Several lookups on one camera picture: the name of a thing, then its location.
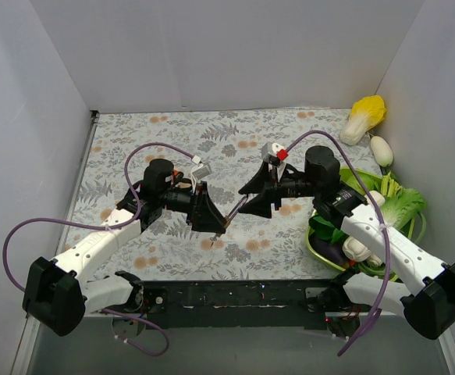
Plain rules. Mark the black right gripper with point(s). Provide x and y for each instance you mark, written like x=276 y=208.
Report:
x=273 y=191

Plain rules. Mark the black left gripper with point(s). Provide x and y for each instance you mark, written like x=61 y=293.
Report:
x=197 y=205

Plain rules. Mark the brass padlock silver shackle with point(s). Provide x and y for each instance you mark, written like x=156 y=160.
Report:
x=231 y=215

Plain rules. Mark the orange black padlock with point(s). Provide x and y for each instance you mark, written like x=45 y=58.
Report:
x=181 y=182

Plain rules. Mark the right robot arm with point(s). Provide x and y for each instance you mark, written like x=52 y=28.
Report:
x=425 y=297

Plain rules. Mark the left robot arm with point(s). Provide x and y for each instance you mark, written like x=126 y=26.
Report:
x=61 y=291

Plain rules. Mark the floral table mat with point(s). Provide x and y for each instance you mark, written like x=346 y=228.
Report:
x=252 y=248

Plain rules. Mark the purple eggplant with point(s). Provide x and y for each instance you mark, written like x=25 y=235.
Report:
x=333 y=253

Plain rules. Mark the white garlic bulb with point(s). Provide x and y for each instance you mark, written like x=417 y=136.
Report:
x=355 y=250

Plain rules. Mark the white bok choy stalk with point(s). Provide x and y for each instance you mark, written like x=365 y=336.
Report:
x=375 y=196

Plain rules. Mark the white radish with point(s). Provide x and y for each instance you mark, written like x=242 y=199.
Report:
x=382 y=152

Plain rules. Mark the yellow white napa cabbage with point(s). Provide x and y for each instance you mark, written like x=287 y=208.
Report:
x=364 y=115

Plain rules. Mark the green leafy lettuce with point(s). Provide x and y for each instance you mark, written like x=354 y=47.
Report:
x=403 y=208

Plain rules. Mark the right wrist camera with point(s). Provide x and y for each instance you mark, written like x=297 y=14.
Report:
x=273 y=153

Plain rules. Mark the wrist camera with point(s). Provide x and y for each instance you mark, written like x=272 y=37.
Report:
x=273 y=153
x=199 y=170

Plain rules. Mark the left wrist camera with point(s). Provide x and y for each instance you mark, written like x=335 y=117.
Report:
x=199 y=170

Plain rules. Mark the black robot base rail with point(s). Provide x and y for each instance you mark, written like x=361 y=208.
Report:
x=305 y=303

